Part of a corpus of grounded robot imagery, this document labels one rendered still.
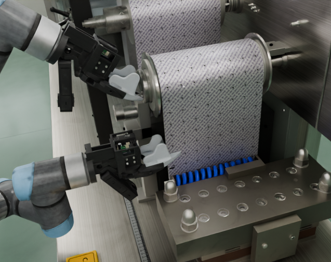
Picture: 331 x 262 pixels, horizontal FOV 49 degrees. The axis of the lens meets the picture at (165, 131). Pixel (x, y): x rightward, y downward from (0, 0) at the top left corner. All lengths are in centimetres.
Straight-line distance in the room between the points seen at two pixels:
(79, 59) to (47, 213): 34
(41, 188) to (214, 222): 36
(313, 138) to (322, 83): 44
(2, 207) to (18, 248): 140
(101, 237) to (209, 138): 36
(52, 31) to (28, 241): 174
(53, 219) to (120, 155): 21
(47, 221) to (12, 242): 149
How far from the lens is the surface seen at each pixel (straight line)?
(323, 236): 96
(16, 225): 243
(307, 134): 121
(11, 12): 69
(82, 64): 74
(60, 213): 85
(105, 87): 73
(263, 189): 85
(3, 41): 71
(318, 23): 81
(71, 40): 72
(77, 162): 78
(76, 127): 139
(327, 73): 80
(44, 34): 70
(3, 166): 297
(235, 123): 86
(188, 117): 80
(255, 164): 89
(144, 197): 101
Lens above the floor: 160
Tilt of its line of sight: 33 degrees down
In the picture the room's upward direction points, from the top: 5 degrees counter-clockwise
